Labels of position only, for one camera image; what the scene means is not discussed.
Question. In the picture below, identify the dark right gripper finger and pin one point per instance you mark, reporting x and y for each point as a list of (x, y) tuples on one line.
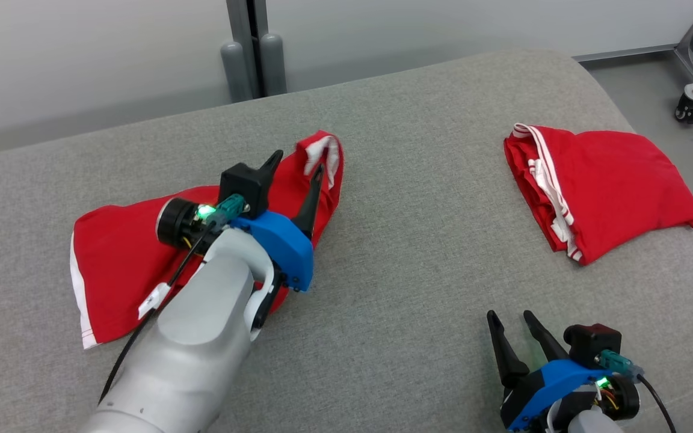
[(506, 361), (548, 352)]

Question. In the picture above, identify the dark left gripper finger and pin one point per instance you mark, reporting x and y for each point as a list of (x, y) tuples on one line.
[(309, 210), (270, 169)]

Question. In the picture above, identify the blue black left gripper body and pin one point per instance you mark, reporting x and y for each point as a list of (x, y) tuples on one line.
[(283, 246)]

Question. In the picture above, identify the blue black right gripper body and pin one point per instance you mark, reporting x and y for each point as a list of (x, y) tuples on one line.
[(545, 385)]

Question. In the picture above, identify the red garment with white hem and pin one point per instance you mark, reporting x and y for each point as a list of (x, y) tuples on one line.
[(118, 252)]

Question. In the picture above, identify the red garment with striped trim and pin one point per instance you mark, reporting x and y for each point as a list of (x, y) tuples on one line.
[(623, 180)]

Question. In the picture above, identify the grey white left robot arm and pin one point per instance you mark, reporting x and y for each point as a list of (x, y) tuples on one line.
[(190, 349)]

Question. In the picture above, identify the black caster wheel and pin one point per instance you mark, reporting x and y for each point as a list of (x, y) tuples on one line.
[(688, 110)]

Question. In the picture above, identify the grey baseboard strip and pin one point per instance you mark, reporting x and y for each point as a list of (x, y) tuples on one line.
[(623, 53)]

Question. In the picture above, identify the grey cylinder post foot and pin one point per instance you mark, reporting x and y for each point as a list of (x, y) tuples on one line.
[(236, 72), (273, 66)]

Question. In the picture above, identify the grey partition post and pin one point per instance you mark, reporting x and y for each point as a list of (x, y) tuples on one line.
[(249, 30)]

